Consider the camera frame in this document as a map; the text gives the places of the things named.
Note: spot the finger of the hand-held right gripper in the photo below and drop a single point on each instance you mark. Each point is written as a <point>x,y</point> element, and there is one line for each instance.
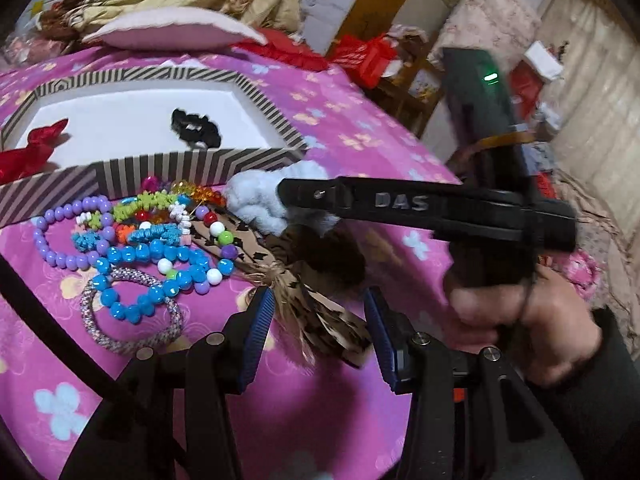
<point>400,202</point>

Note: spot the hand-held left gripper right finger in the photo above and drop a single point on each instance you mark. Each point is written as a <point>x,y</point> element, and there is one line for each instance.
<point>379,340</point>

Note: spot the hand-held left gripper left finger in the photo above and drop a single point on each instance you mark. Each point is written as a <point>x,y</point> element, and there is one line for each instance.
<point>257,340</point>

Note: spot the leopard print bow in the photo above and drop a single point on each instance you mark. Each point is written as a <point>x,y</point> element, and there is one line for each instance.
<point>330,320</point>

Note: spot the light blue scrunchie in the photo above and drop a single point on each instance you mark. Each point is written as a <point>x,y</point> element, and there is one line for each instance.
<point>250,200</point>

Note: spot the striped cardboard box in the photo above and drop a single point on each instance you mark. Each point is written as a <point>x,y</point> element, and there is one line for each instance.
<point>150,170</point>

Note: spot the person's right hand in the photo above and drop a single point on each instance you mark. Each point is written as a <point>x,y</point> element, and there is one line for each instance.
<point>550,325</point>

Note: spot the wooden chair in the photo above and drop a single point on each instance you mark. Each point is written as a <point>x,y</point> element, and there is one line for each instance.
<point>405,100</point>

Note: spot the pink floral bedsheet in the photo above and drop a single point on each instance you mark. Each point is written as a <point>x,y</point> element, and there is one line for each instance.
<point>350,125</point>

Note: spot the floral mattress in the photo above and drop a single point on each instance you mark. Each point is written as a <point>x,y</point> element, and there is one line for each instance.
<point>495,15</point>

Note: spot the red plastic bag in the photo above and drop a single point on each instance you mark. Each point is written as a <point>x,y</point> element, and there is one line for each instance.
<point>365,57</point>

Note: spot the red frilled cushion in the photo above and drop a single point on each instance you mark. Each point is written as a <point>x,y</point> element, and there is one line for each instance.
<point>285,47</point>

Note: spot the black scrunchie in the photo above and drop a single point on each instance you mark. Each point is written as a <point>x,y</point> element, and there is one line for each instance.
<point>192,127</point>

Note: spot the pink pillow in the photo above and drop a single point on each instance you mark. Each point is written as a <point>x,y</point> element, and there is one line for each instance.
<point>175,32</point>

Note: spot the red satin bow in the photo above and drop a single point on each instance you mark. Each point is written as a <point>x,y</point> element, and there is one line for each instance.
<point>35,147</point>

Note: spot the clear plastic bag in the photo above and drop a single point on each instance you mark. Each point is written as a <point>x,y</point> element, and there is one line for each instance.
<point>25,47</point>

